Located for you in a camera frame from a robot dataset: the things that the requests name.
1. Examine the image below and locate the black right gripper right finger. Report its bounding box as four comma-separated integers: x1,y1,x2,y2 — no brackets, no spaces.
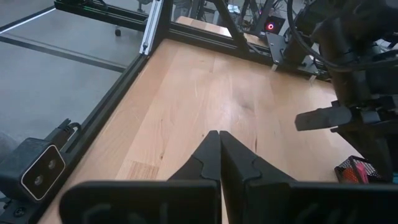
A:
219,130,398,224

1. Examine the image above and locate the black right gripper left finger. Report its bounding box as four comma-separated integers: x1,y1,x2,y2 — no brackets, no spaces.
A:
58,130,223,224

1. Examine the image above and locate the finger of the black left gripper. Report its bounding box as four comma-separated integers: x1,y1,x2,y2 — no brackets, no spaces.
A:
336,130,394,183

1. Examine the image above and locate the black mesh desk organizer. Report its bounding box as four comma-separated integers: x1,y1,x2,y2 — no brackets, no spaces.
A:
334,154,385,184

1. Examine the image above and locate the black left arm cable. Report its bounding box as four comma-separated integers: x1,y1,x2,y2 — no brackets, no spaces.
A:
286,0,398,72

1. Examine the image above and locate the black camera cable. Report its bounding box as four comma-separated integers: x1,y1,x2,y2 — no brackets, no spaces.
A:
46,118,83,150

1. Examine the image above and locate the black box red ring light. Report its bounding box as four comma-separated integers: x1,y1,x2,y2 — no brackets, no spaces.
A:
263,14,286,34

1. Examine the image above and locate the black stereo camera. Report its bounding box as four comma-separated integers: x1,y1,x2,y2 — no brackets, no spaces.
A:
0,138,67,203

